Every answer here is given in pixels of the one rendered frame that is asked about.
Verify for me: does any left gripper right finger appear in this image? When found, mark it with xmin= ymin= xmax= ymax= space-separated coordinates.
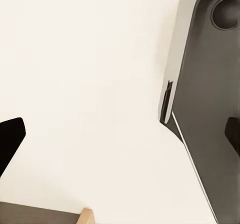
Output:
xmin=224 ymin=117 xmax=240 ymax=157

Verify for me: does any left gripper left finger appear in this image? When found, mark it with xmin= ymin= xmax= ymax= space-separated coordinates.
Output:
xmin=0 ymin=117 xmax=26 ymax=177

